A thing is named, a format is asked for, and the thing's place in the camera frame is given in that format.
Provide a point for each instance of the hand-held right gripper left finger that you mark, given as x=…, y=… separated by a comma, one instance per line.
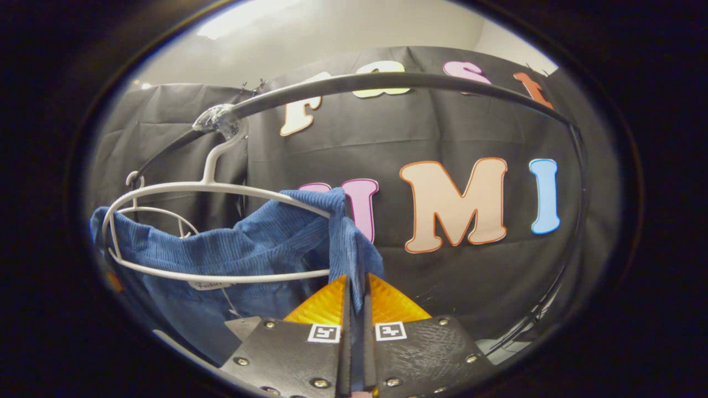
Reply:
x=345, y=359

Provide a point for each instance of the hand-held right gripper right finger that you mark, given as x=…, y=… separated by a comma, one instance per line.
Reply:
x=369, y=359

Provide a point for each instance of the white clothes hanger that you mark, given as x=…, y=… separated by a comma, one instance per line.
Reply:
x=160, y=209
x=232, y=187

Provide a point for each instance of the black clothes rack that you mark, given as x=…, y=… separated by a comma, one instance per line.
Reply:
x=387, y=79

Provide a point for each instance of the black backdrop cloth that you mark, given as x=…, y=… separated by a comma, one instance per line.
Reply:
x=470, y=287

